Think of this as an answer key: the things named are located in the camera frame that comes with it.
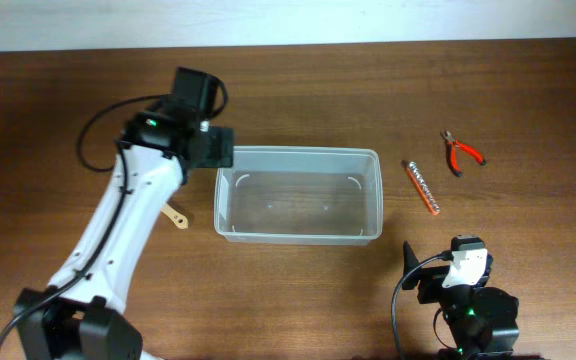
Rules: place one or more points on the clear plastic container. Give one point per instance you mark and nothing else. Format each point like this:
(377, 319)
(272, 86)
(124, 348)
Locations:
(300, 195)

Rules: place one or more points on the orange socket rail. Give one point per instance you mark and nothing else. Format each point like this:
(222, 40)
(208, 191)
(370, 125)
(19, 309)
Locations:
(422, 187)

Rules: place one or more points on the red black pliers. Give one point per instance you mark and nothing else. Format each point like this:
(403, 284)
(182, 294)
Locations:
(452, 146)

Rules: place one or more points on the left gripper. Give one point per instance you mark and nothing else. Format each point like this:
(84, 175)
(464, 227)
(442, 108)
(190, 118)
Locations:
(223, 154)

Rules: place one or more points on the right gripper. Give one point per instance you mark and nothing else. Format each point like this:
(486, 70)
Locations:
(431, 282)

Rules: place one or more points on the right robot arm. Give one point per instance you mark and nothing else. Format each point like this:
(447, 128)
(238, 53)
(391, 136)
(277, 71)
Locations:
(482, 320)

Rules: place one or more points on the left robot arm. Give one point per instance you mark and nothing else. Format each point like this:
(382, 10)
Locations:
(80, 315)

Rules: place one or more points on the orange scraper wooden handle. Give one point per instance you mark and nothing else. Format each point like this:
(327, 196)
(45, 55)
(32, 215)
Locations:
(177, 218)

